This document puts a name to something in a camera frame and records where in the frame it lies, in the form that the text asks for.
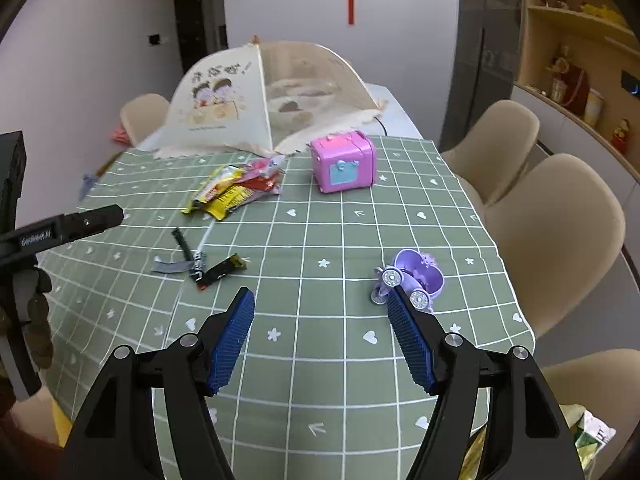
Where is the beige chair middle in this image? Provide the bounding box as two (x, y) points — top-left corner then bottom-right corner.
(483, 154), (626, 338)

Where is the wooden wall shelf unit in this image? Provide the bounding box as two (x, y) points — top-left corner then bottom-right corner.
(514, 0), (639, 179)

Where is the pink toy box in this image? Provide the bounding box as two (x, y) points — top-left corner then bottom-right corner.
(310, 130), (378, 194)

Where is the beige chair left far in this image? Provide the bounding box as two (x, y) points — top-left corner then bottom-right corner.
(119, 93), (169, 146)

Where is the red gift box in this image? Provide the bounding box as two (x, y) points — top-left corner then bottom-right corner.
(547, 44), (590, 117)

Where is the left hand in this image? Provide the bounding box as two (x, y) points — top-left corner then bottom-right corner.
(1, 268), (60, 479)

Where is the green checked tablecloth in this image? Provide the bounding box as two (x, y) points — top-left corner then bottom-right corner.
(42, 136), (535, 479)

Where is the black scissors keys bundle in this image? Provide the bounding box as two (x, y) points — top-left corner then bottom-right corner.
(152, 228), (247, 290)

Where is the purple toy stroller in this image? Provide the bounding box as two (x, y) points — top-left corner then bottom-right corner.
(370, 248), (445, 314)

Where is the yellow green trash bag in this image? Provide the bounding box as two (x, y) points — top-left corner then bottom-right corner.
(459, 404), (616, 479)

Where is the beige mesh food cover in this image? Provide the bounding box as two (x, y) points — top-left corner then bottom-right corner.
(147, 41), (384, 157)

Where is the yellow snack wrapper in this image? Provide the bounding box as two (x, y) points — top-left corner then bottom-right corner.
(180, 165), (258, 221)

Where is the red snack wrapper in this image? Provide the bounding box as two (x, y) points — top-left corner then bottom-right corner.
(235, 155), (288, 195)

